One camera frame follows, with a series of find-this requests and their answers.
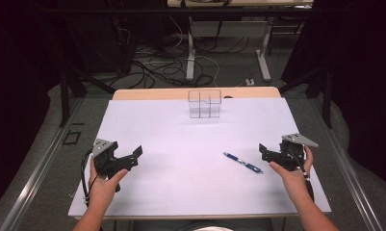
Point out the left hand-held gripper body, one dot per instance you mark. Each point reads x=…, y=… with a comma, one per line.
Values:
x=104, y=160

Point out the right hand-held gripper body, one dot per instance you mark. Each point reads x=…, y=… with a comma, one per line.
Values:
x=291, y=157

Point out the blue ballpoint pen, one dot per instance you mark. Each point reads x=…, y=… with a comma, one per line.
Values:
x=243, y=163

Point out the clear acrylic pen holder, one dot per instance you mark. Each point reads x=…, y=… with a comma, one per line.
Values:
x=205, y=104

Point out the person's right hand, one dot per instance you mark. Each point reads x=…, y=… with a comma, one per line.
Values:
x=295, y=181

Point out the person's left hand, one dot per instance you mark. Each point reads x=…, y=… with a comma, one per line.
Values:
x=100, y=191

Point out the wooden table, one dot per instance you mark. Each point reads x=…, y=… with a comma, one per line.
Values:
x=149, y=93

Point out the white power plug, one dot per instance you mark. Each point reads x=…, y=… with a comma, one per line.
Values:
x=249, y=82

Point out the black metal stand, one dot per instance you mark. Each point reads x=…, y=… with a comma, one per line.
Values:
x=64, y=96
x=327, y=96

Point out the dark curtain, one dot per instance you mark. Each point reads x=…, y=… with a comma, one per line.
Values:
x=364, y=80
x=17, y=80

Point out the black horizontal bar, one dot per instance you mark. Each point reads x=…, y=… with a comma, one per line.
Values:
x=116, y=11

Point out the metal floor rail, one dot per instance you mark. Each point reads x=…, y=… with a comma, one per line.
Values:
x=351, y=179
x=36, y=176

